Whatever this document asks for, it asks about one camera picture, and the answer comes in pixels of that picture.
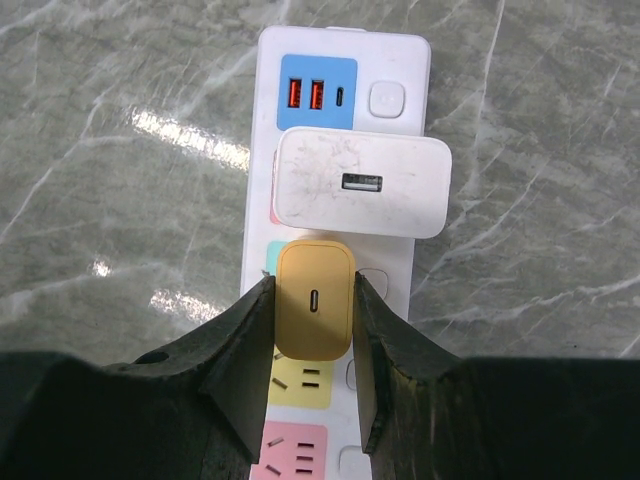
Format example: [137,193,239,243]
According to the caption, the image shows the white power strip colourful sockets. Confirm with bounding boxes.
[241,26,431,479]

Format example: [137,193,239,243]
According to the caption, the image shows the white usb charger plug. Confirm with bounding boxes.
[273,127,452,239]

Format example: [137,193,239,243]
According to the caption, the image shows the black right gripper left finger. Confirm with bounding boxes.
[1,276,275,479]

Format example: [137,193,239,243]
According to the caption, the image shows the yellow charger plug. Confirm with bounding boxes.
[275,240,356,361]

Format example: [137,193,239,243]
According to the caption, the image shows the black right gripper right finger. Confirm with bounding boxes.
[353,276,639,479]

